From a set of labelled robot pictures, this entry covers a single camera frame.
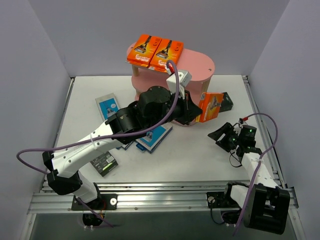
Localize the small orange razor box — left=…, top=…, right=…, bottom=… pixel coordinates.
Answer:
left=195, top=92, right=224, bottom=123

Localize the black green razor box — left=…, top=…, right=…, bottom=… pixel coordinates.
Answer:
left=90, top=152, right=118, bottom=177
left=219, top=92, right=234, bottom=113

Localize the blue razor box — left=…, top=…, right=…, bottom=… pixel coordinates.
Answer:
left=116, top=141, right=134, bottom=151
left=135, top=123, right=173, bottom=154
left=95, top=93, right=120, bottom=121

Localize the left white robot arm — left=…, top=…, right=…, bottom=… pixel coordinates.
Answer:
left=42, top=86, right=203, bottom=210

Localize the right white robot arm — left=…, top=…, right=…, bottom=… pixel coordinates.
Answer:
left=208, top=122, right=291, bottom=235

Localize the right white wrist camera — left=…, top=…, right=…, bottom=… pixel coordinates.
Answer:
left=235, top=117, right=249, bottom=128

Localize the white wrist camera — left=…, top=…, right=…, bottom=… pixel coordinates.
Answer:
left=235, top=117, right=249, bottom=128
left=165, top=62, right=192, bottom=99

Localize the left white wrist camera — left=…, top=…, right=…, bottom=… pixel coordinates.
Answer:
left=165, top=62, right=192, bottom=99

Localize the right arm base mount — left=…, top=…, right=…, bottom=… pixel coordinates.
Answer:
left=206, top=191, right=242, bottom=225

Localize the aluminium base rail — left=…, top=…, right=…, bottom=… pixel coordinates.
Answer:
left=27, top=183, right=300, bottom=215

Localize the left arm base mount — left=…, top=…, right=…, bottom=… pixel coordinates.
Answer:
left=71, top=193, right=118, bottom=227

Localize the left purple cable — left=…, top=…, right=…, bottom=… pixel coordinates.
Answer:
left=16, top=59, right=180, bottom=229

